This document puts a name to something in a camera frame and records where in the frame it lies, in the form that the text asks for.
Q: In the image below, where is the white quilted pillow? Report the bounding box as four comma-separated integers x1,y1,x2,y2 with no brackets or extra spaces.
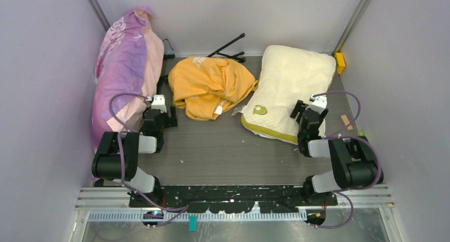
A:
241,45,336,144

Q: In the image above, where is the orange Mickey pillowcase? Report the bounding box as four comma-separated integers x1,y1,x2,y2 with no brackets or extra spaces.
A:
168,57,258,121

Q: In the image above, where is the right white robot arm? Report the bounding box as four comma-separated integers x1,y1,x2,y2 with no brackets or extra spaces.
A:
290,100,384,205

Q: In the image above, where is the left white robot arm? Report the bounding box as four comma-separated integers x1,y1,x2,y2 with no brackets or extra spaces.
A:
91,106,178,207

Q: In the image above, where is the pink purple pillow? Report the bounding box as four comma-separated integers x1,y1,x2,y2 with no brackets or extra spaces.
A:
91,6,165,149

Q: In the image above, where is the wooden block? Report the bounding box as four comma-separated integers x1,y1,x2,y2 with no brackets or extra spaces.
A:
340,115,353,131

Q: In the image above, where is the yellow block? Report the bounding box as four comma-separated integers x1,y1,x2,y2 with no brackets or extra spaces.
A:
334,52,346,75

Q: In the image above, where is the black folded tripod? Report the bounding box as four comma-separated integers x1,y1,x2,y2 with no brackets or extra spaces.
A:
156,33,247,93

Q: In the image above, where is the teal block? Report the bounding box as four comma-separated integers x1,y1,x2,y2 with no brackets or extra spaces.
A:
188,215,197,232

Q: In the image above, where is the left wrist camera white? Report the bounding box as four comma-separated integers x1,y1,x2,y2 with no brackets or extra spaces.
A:
145,94,167,113

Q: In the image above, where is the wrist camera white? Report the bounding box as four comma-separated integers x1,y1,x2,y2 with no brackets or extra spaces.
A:
145,94,167,113
307,95,327,115

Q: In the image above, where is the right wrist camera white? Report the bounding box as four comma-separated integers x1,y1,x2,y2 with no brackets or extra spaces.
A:
307,95,327,115

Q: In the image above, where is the white slotted cable duct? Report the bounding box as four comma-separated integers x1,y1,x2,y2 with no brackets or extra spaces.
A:
88,209,307,222

